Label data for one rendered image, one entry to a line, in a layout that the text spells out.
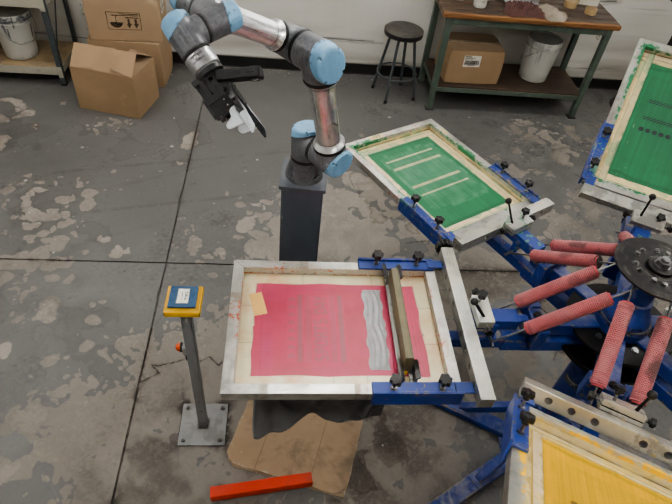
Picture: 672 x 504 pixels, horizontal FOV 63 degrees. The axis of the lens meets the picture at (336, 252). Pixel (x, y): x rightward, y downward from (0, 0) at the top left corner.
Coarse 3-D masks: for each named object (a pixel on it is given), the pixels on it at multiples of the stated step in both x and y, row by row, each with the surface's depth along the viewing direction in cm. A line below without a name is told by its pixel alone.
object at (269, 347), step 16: (256, 336) 194; (272, 336) 194; (352, 336) 197; (416, 336) 200; (256, 352) 189; (272, 352) 189; (352, 352) 192; (368, 352) 193; (416, 352) 195; (256, 368) 184; (272, 368) 185; (288, 368) 186; (304, 368) 186; (320, 368) 187; (336, 368) 187; (352, 368) 188; (368, 368) 188
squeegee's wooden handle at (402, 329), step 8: (392, 272) 207; (392, 280) 205; (392, 288) 204; (400, 288) 202; (392, 296) 204; (400, 296) 199; (392, 304) 203; (400, 304) 196; (400, 312) 194; (400, 320) 191; (400, 328) 189; (408, 328) 189; (400, 336) 189; (408, 336) 186; (400, 344) 188; (408, 344) 184; (400, 352) 188; (408, 352) 182; (408, 360) 181; (408, 368) 184
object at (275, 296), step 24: (264, 288) 209; (288, 288) 210; (312, 288) 212; (336, 288) 213; (360, 288) 214; (384, 288) 215; (408, 288) 216; (360, 312) 205; (384, 312) 206; (408, 312) 208
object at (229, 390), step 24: (240, 264) 212; (264, 264) 213; (288, 264) 214; (312, 264) 216; (336, 264) 217; (240, 288) 204; (432, 288) 213; (432, 312) 207; (240, 384) 176; (264, 384) 176; (288, 384) 177; (312, 384) 178; (336, 384) 179; (360, 384) 180
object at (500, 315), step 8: (472, 312) 199; (496, 312) 200; (504, 312) 201; (512, 312) 201; (496, 320) 198; (504, 320) 198; (512, 320) 198; (480, 328) 200; (504, 328) 201; (512, 328) 201
